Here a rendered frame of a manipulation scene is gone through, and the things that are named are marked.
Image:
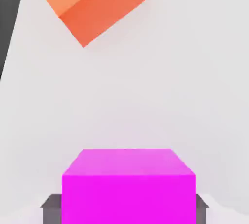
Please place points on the small magenta cube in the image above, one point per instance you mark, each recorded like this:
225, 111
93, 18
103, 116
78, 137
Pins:
128, 194

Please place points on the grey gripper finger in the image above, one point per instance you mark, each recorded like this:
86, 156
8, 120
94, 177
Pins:
200, 211

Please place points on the large orange box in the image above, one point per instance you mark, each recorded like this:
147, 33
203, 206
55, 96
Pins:
101, 3

